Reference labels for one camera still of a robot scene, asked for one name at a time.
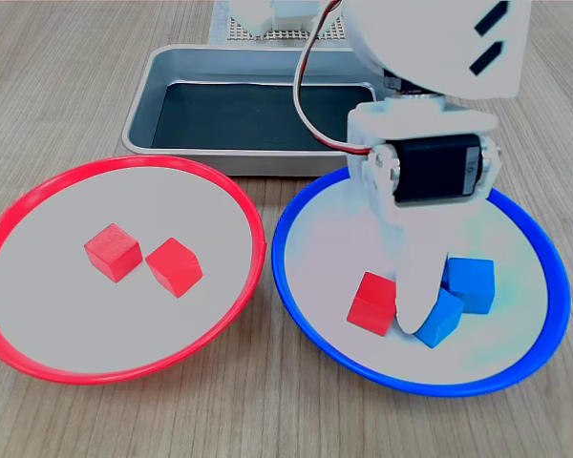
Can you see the red cube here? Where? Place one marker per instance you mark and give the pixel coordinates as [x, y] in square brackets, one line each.
[112, 250]
[372, 303]
[174, 267]

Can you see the blue cube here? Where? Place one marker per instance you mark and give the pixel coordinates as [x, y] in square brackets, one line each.
[441, 319]
[470, 286]

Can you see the blue-rimmed white plate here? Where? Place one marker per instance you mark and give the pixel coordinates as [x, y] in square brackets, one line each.
[324, 248]

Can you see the steel tray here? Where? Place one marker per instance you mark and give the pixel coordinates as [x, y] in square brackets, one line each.
[143, 114]

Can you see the red-rimmed white plate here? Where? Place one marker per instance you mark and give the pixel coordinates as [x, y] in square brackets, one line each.
[124, 334]

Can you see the pale perforated base plate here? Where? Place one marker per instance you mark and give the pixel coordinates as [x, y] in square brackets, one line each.
[286, 33]

